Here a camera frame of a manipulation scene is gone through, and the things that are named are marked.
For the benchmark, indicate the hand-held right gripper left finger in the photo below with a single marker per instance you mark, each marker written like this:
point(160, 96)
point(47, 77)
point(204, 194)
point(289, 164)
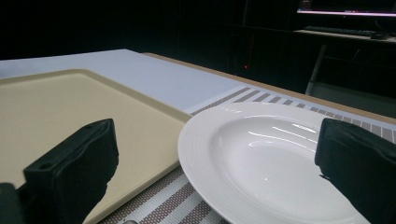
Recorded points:
point(71, 168)

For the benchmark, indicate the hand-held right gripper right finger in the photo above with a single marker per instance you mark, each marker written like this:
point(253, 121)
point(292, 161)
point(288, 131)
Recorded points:
point(358, 161)

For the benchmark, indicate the beige plastic tray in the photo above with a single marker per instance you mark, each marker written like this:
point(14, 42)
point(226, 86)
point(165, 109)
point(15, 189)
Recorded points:
point(62, 102)

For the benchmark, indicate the white deep plate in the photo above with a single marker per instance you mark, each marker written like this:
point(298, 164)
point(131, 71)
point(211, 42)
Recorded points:
point(264, 168)

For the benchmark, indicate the striped placemat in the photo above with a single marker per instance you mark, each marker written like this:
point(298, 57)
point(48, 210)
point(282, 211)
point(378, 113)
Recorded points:
point(174, 205)

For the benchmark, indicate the wooden desk with metal legs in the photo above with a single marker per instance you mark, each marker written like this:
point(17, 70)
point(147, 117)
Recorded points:
point(342, 35)

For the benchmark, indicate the black keyboard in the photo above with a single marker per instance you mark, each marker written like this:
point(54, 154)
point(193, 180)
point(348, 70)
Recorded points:
point(339, 30)

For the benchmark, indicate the computer monitor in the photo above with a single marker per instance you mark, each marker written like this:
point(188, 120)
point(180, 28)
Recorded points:
point(346, 6)

